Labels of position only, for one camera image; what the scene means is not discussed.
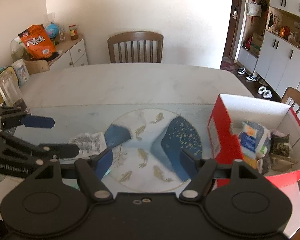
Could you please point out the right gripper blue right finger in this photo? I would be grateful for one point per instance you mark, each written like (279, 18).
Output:
(190, 164)

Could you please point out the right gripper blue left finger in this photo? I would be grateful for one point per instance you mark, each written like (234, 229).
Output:
(103, 162)

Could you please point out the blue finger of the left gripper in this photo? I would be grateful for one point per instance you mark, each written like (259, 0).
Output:
(61, 151)
(37, 121)

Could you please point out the white blue tissue pack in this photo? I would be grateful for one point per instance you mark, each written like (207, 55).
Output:
(254, 140)

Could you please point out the dark clear plastic bag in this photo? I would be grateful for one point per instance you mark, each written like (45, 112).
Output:
(274, 162)

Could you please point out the black snack packet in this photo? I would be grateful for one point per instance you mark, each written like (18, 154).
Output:
(280, 145)

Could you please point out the white printed sachet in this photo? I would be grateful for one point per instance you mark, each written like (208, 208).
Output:
(89, 144)

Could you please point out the white patterned cup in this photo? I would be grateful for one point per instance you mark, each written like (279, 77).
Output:
(21, 71)

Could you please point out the light wooden box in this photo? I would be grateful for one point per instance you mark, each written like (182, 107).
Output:
(35, 67)

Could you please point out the white side cabinet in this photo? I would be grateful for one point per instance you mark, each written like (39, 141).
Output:
(71, 53)

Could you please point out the orange snack bag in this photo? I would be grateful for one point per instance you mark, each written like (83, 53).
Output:
(38, 43)

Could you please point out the red cardboard box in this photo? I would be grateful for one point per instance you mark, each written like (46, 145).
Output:
(225, 124)

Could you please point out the red lidded jar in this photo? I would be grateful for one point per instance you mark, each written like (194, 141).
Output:
(73, 32)

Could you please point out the brown wooden chair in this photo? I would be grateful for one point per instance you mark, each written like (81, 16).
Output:
(136, 47)

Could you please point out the hanging tote bag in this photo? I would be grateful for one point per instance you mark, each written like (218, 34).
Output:
(254, 9)

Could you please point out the grey wall cabinet unit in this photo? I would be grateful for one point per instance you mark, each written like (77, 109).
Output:
(269, 56)

